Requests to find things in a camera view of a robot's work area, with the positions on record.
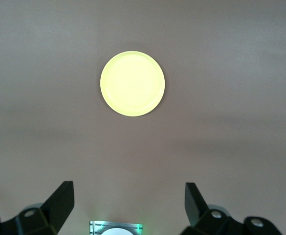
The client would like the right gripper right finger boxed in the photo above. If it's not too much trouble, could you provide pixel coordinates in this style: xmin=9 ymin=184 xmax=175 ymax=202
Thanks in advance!
xmin=179 ymin=182 xmax=284 ymax=235

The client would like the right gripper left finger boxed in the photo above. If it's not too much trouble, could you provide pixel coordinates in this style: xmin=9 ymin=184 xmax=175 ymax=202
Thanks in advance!
xmin=0 ymin=181 xmax=75 ymax=235

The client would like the yellow round plate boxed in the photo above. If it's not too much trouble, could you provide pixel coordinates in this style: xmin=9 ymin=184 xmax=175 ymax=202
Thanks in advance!
xmin=100 ymin=50 xmax=166 ymax=117

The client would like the brown table cover cloth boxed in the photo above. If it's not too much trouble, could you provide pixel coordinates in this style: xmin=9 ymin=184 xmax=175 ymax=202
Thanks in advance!
xmin=0 ymin=0 xmax=286 ymax=235

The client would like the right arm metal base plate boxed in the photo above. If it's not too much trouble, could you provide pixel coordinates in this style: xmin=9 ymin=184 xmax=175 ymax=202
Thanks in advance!
xmin=88 ymin=220 xmax=143 ymax=235

